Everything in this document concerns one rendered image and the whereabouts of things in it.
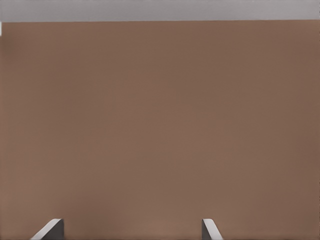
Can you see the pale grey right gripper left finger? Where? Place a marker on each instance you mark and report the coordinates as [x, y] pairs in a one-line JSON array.
[[53, 230]]

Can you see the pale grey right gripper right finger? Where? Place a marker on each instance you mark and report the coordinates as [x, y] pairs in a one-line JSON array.
[[209, 230]]

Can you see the silver frame post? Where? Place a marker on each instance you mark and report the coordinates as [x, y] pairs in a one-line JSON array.
[[0, 28]]

